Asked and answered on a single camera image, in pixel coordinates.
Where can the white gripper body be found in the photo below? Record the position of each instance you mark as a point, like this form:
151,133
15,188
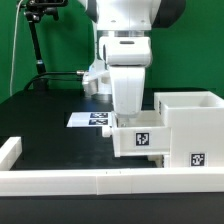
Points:
127,85

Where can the white drawer box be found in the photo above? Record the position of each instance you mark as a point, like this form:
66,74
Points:
145,135
161,161

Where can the white drawer cabinet frame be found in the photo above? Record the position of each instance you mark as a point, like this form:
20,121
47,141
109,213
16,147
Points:
196,120

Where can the white front drawer box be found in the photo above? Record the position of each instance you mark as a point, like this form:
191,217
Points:
161,161

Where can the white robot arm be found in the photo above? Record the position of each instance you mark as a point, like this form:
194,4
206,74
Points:
124,18

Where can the white fiducial marker plate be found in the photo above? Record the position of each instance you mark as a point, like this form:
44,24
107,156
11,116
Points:
90,119

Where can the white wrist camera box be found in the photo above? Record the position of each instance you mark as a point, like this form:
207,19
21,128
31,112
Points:
125,51

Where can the white U-shaped fence wall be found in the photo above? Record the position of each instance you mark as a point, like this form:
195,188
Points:
101,181

